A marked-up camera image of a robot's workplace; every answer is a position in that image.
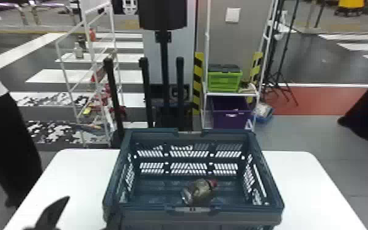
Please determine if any white shelf trolley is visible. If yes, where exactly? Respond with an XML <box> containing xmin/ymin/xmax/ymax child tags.
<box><xmin>201</xmin><ymin>0</ymin><xmax>280</xmax><ymax>131</ymax></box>

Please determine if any black tripod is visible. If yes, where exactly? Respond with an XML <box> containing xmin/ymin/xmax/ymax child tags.
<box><xmin>263</xmin><ymin>0</ymin><xmax>301</xmax><ymax>107</ymax></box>

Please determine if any white wire rack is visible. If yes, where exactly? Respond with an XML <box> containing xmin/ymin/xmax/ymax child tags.
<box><xmin>54</xmin><ymin>1</ymin><xmax>125</xmax><ymax>148</ymax></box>

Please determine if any yellow black striped post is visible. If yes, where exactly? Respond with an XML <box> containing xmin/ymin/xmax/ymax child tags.
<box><xmin>192</xmin><ymin>51</ymin><xmax>205</xmax><ymax>116</ymax></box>
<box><xmin>249</xmin><ymin>51</ymin><xmax>264</xmax><ymax>85</ymax></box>

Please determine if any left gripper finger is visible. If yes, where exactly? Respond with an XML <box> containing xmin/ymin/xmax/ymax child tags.
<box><xmin>23</xmin><ymin>196</ymin><xmax>71</xmax><ymax>230</ymax></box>

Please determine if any green crate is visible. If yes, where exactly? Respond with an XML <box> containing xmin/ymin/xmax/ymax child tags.
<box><xmin>207</xmin><ymin>64</ymin><xmax>243</xmax><ymax>93</ymax></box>

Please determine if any purple crate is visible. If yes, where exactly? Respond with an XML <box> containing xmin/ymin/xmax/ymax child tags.
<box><xmin>210</xmin><ymin>95</ymin><xmax>255</xmax><ymax>130</ymax></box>

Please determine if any blue basket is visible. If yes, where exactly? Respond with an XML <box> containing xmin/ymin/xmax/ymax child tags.
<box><xmin>101</xmin><ymin>128</ymin><xmax>285</xmax><ymax>230</ymax></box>

